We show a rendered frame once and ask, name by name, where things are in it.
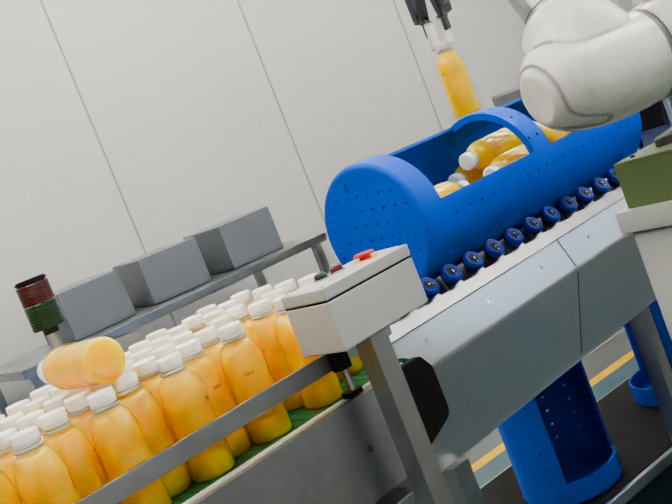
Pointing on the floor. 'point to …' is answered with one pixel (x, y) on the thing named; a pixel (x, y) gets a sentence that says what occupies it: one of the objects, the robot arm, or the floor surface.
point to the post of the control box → (403, 419)
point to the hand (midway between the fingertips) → (439, 34)
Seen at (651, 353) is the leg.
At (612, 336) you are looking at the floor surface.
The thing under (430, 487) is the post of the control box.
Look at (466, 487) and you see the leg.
